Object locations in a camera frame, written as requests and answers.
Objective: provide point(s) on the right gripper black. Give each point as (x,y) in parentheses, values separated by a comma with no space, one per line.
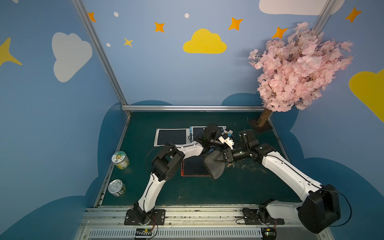
(229,154)

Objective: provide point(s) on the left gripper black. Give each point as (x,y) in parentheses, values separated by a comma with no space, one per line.
(221,144)

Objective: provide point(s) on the grey blue wiping cloth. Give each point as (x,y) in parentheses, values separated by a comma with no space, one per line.
(214,164)

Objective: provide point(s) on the red framed drawing tablet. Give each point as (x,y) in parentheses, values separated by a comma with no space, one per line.
(194,167)

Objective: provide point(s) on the white framed drawing tablet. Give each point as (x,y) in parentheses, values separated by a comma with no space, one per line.
(175,136)

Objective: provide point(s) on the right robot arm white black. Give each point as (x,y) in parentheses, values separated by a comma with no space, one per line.
(319,207)

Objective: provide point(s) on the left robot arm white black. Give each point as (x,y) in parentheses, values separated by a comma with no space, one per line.
(168,161)

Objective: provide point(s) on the pink cherry blossom tree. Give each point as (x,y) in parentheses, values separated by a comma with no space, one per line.
(296,71)

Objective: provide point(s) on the right controller board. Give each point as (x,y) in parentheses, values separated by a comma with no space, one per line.
(268,234)

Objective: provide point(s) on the controller board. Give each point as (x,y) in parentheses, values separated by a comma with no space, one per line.
(268,234)
(143,233)

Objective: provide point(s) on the silver can lying down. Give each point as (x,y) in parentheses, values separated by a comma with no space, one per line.
(117,188)

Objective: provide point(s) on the left controller board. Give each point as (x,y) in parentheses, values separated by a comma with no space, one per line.
(143,233)

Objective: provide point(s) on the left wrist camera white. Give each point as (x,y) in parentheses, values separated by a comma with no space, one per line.
(226,138)

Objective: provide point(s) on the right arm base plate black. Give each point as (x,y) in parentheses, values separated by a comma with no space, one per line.
(260,217)

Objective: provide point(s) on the aluminium mounting rail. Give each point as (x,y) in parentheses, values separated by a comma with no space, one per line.
(201,222)

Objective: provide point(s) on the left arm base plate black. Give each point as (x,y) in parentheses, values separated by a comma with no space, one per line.
(135,218)

